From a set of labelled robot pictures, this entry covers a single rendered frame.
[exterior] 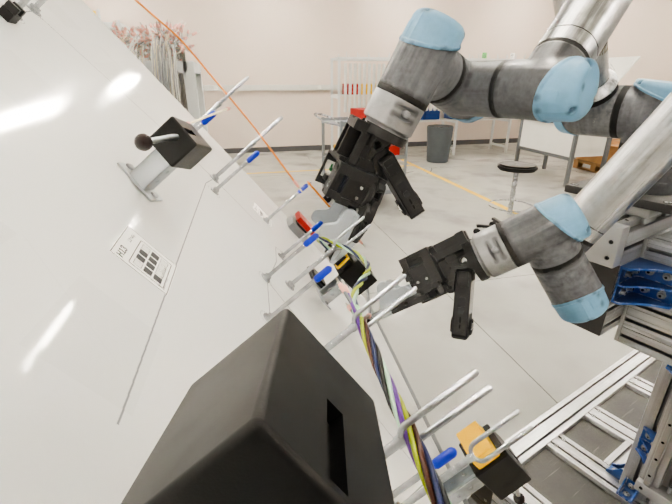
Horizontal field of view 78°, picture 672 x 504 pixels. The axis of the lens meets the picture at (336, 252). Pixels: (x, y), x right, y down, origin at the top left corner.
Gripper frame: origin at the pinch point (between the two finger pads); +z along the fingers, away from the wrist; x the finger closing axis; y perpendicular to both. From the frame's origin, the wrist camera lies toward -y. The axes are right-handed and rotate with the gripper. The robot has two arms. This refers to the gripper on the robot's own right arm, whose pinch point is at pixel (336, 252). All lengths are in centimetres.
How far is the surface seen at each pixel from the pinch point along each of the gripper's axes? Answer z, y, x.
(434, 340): 74, -135, -111
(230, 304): -0.8, 18.4, 23.7
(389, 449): -6.2, 11.9, 42.6
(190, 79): -6, 29, -74
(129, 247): -5.2, 27.8, 26.6
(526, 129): -100, -435, -508
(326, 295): 7.4, -1.7, 1.0
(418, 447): -7.7, 11.4, 43.6
